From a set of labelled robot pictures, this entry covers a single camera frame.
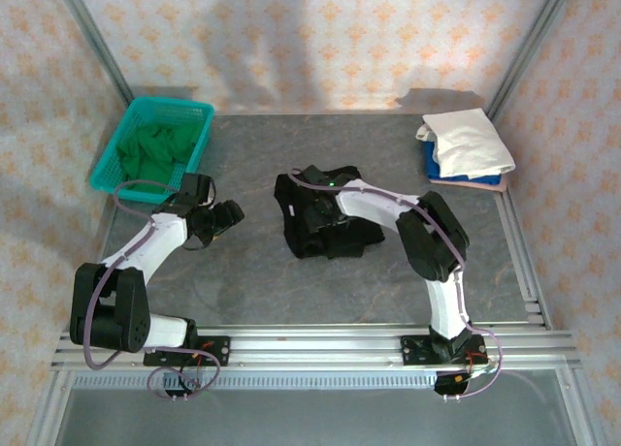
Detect black t-shirt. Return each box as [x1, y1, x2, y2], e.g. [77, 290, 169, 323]
[274, 164, 387, 261]

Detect green t-shirt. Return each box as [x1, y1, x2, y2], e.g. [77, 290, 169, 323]
[114, 123, 208, 196]

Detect teal plastic basket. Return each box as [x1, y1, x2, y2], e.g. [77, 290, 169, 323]
[86, 95, 216, 206]

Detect blue folded t-shirt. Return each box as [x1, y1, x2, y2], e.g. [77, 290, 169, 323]
[422, 140, 504, 186]

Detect white folded t-shirt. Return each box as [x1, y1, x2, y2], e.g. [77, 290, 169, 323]
[414, 108, 517, 180]

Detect pink folded t-shirt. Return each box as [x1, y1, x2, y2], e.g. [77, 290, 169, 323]
[426, 172, 508, 193]

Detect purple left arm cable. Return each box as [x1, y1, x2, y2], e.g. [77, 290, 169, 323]
[82, 180, 222, 370]

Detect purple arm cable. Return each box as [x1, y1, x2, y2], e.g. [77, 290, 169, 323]
[82, 180, 222, 370]
[288, 171, 504, 369]

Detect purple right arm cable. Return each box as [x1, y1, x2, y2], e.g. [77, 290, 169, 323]
[288, 171, 504, 369]

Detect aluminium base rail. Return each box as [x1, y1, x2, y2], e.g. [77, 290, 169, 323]
[51, 323, 582, 370]

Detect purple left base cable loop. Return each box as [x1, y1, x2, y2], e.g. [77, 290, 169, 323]
[145, 361, 222, 403]

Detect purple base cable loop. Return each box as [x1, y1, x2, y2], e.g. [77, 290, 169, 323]
[441, 342, 505, 401]
[145, 361, 222, 403]

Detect slotted grey cable duct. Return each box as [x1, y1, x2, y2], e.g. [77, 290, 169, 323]
[72, 370, 486, 392]

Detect aluminium frame post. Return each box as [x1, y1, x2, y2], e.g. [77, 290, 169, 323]
[51, 0, 136, 112]
[484, 0, 579, 122]

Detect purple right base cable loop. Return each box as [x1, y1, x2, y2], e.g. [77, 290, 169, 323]
[441, 342, 505, 401]

